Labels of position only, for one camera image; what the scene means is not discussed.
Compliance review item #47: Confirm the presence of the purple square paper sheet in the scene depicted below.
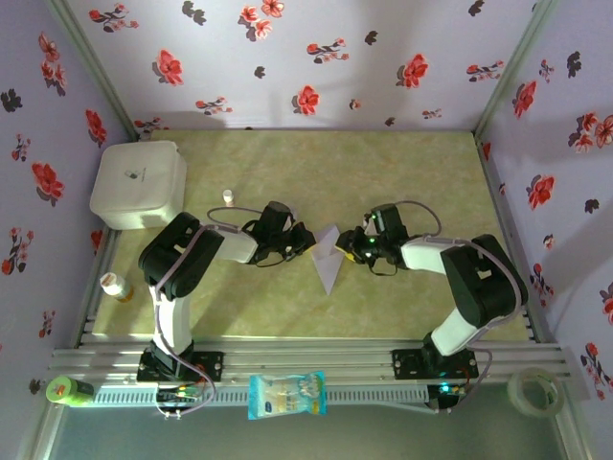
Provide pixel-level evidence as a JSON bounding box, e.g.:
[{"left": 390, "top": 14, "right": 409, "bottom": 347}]
[{"left": 310, "top": 224, "right": 347, "bottom": 296}]

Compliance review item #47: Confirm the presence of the blue snack packet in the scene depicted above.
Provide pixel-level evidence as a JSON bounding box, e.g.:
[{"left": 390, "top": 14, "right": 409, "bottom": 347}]
[{"left": 247, "top": 371, "right": 329, "bottom": 422}]

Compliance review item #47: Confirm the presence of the small controller board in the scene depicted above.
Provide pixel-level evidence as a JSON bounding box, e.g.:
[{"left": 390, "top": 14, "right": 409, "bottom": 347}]
[
  {"left": 428, "top": 381, "right": 468, "bottom": 412},
  {"left": 155, "top": 385, "right": 203, "bottom": 408}
]

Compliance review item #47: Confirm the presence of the white plastic storage box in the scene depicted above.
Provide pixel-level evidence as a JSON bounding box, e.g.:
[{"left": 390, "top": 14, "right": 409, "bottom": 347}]
[{"left": 89, "top": 140, "right": 188, "bottom": 231}]

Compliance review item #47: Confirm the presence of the white orange pill bottle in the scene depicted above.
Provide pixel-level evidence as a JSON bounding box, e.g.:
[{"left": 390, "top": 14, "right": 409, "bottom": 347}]
[{"left": 99, "top": 271, "right": 135, "bottom": 303}]

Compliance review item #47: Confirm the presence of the clear tape roll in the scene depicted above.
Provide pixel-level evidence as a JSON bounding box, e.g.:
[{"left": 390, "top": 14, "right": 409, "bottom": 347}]
[{"left": 507, "top": 367, "right": 566, "bottom": 418}]

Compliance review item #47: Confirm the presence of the green bottle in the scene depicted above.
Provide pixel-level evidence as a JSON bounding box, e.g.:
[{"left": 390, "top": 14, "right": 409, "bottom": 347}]
[{"left": 45, "top": 376, "right": 96, "bottom": 408}]

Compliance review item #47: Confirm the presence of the black left camera cable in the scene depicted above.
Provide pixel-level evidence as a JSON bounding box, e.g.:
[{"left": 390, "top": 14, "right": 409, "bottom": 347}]
[{"left": 251, "top": 253, "right": 294, "bottom": 268}]

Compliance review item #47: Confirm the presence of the wide aluminium base rail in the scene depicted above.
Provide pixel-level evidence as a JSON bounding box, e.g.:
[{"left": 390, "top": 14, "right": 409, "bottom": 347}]
[{"left": 47, "top": 340, "right": 593, "bottom": 402}]

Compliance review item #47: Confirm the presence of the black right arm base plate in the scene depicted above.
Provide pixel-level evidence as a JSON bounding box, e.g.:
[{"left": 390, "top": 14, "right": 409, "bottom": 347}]
[{"left": 391, "top": 347, "right": 480, "bottom": 382}]

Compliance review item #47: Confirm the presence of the aluminium table edge rail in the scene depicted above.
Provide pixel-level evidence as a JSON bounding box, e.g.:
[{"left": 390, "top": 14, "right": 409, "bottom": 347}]
[
  {"left": 71, "top": 228, "right": 121, "bottom": 346},
  {"left": 473, "top": 133, "right": 547, "bottom": 344}
]

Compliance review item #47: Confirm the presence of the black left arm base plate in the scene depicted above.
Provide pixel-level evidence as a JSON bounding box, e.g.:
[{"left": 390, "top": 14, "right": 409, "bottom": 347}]
[{"left": 136, "top": 347, "right": 225, "bottom": 384}]

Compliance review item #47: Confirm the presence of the grey right arm cable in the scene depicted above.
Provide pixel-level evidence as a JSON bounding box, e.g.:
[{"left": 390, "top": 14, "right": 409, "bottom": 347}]
[{"left": 392, "top": 199, "right": 531, "bottom": 417}]

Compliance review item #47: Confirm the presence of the white slotted cable duct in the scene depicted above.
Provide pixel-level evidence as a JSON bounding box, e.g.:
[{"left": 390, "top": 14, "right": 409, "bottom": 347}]
[{"left": 93, "top": 385, "right": 430, "bottom": 408}]

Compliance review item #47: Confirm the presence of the aluminium frame post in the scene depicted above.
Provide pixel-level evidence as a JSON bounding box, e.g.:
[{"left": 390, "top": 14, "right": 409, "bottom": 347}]
[
  {"left": 45, "top": 0, "right": 141, "bottom": 143},
  {"left": 473, "top": 0, "right": 561, "bottom": 140},
  {"left": 555, "top": 400, "right": 593, "bottom": 460},
  {"left": 18, "top": 404, "right": 66, "bottom": 460}
]

